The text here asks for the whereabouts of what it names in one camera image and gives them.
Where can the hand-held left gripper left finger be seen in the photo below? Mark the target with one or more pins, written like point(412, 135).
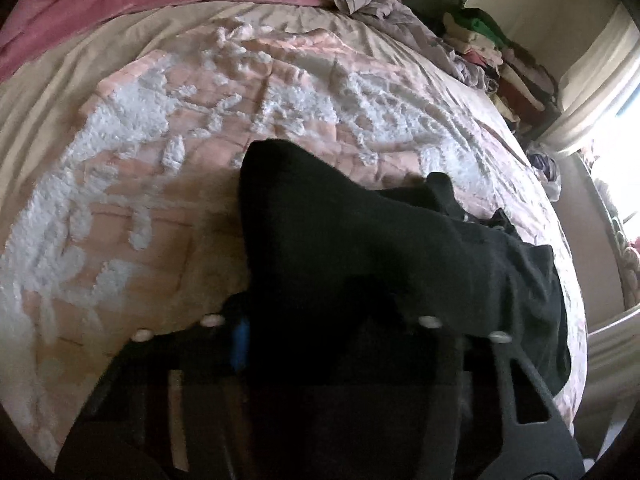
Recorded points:
point(240, 345)

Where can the black garment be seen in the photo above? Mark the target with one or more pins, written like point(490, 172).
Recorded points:
point(325, 220)

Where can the purple cloth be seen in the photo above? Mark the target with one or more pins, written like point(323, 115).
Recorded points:
point(545, 166)

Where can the white curtain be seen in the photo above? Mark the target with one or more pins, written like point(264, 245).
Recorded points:
point(600, 90)

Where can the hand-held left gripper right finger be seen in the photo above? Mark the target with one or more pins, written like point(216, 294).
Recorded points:
point(500, 360)

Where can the pile of folded clothes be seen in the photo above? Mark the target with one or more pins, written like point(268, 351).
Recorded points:
point(480, 40)

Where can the dark grey printed shirt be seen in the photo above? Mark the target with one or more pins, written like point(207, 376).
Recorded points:
point(540, 310)

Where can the pink white tufted blanket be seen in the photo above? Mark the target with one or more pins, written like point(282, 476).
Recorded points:
point(150, 200)

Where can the lavender crumpled cloth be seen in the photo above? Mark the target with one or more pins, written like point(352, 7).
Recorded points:
point(380, 5)

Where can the beige bed sheet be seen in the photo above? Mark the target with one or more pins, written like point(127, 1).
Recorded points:
point(30, 125)

